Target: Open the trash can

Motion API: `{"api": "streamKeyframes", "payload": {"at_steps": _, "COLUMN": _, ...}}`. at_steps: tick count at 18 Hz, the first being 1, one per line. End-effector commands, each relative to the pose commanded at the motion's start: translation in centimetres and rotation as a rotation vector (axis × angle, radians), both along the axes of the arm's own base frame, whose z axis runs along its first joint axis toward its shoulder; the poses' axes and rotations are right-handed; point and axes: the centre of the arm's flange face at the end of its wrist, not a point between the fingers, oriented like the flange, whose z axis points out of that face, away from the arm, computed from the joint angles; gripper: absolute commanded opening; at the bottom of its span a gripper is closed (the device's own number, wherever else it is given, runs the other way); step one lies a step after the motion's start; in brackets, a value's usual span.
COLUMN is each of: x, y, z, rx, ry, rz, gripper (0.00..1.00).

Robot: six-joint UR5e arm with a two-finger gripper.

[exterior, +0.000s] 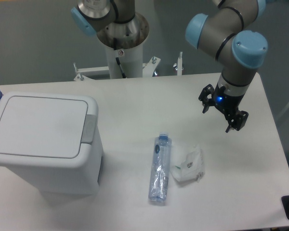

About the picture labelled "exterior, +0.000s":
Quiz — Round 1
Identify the clear plastic water bottle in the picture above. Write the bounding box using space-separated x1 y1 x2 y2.
148 132 172 203

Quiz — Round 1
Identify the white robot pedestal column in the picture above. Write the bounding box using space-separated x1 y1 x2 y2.
97 13 149 66

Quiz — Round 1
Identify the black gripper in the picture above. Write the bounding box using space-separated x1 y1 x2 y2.
198 84 249 133

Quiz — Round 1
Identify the grey lid push button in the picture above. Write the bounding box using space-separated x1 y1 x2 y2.
81 115 96 144

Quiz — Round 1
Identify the black cable on pedestal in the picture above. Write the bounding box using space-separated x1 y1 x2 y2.
113 37 127 79

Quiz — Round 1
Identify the white trash can body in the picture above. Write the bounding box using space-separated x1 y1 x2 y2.
0 91 104 195

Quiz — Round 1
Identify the white pedestal base frame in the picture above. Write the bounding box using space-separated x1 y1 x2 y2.
73 51 184 82

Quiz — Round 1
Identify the second grey robot arm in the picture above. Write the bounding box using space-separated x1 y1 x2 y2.
71 0 135 36

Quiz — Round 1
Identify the white trash can lid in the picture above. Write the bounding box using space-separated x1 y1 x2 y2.
0 95 88 159

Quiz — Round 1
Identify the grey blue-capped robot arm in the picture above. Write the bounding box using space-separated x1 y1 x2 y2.
185 0 268 131

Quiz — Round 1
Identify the white packaged face mask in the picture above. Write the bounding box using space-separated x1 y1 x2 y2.
170 144 205 183

